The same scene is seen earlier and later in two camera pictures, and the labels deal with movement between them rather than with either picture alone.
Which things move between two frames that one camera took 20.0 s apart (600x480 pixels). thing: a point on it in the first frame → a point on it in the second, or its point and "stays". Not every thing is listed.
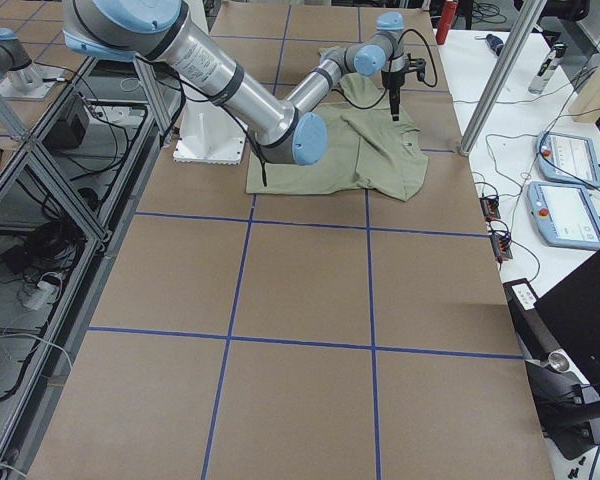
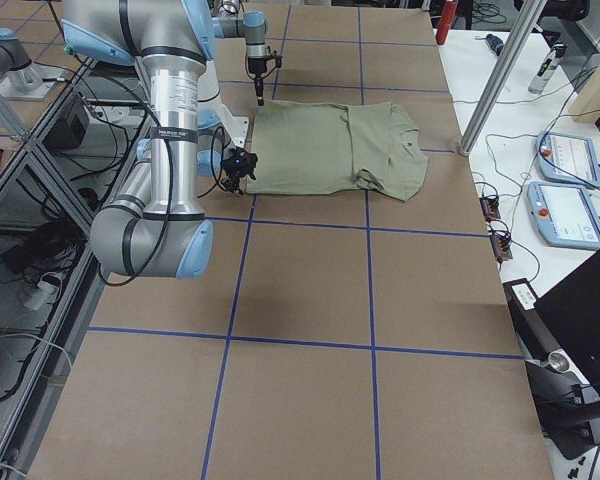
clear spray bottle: (538, 83) stays
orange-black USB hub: (490, 207) stays
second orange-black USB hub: (501, 246) stays
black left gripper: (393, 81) → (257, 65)
